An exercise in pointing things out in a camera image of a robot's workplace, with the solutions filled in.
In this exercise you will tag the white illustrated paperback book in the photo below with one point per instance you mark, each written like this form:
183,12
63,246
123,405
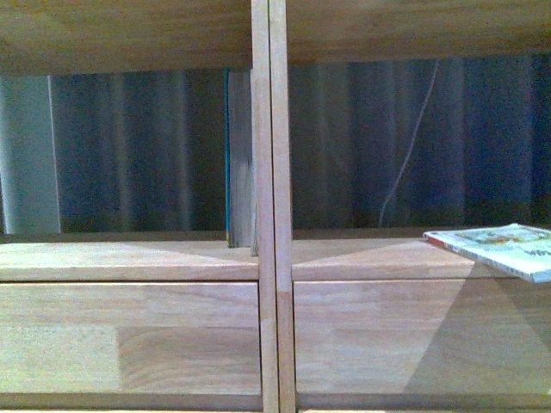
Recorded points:
519,250

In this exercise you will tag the white panel behind shelf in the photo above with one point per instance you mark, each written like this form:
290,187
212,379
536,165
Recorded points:
29,185

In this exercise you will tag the teal cover upright book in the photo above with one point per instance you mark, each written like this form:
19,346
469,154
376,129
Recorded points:
241,208

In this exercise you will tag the wooden bookshelf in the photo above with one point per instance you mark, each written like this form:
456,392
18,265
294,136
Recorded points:
149,326

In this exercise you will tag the dark blue curtain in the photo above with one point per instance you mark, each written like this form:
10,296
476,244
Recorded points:
452,142

